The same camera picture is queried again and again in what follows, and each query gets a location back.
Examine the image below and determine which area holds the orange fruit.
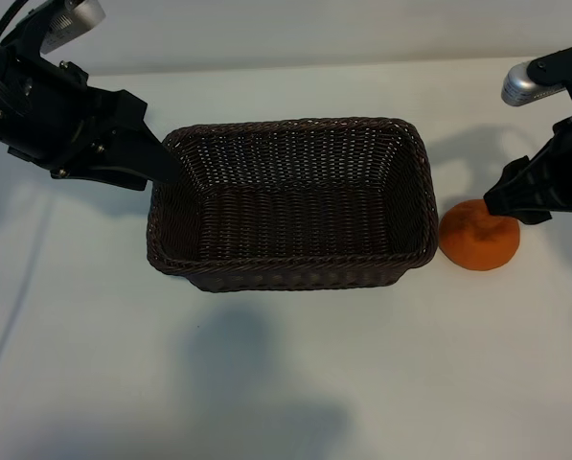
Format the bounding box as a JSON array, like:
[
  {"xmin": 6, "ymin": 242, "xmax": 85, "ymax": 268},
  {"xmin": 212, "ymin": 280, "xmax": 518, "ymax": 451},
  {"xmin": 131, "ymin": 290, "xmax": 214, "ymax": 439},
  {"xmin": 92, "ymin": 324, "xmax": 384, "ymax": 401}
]
[{"xmin": 438, "ymin": 198, "xmax": 521, "ymax": 272}]

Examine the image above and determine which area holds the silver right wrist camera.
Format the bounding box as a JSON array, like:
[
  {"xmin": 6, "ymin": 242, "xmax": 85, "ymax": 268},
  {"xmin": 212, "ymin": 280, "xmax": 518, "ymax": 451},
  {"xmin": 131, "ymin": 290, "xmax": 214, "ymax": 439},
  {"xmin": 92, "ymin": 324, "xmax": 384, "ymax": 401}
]
[{"xmin": 500, "ymin": 41, "xmax": 572, "ymax": 105}]

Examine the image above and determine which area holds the dark brown wicker basket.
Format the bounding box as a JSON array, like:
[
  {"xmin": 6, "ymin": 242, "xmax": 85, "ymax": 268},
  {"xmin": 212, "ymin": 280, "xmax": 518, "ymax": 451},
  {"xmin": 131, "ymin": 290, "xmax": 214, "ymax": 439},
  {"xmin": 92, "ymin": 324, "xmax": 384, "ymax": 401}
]
[{"xmin": 145, "ymin": 116, "xmax": 436, "ymax": 293}]

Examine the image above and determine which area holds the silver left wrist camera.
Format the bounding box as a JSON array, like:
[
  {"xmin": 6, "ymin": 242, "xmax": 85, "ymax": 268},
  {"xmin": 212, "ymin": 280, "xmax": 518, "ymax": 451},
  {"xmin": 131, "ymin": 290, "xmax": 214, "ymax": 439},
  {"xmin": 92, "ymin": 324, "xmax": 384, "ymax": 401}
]
[{"xmin": 7, "ymin": 0, "xmax": 107, "ymax": 61}]

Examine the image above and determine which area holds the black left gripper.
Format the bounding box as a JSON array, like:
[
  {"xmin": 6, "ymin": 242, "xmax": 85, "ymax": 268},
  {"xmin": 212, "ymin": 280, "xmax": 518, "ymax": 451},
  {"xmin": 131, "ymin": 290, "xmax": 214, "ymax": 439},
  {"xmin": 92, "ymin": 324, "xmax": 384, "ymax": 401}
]
[{"xmin": 0, "ymin": 42, "xmax": 184, "ymax": 193}]

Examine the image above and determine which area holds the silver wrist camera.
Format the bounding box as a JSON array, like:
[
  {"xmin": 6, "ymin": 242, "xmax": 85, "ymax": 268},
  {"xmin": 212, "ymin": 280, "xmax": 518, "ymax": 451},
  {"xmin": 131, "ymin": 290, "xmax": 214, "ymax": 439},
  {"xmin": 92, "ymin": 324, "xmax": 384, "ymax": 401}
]
[
  {"xmin": 500, "ymin": 41, "xmax": 572, "ymax": 105},
  {"xmin": 7, "ymin": 0, "xmax": 107, "ymax": 61}
]

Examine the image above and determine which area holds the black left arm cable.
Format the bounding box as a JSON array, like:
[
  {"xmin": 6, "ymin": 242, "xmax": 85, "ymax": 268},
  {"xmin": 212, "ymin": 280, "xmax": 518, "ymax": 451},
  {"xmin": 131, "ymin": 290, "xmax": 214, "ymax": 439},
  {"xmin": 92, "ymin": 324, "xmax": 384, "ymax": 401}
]
[{"xmin": 0, "ymin": 0, "xmax": 31, "ymax": 44}]

